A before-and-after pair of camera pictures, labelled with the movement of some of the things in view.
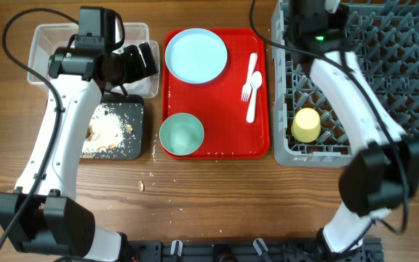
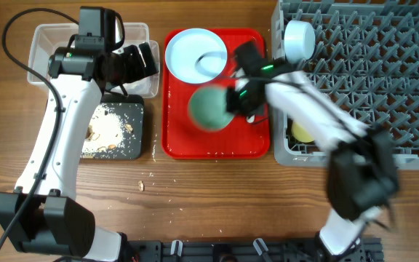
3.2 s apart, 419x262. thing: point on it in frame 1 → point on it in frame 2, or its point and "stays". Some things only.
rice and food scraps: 105,133 stays
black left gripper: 139,70 stays
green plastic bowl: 181,134 → 207,108
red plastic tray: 218,105 stays
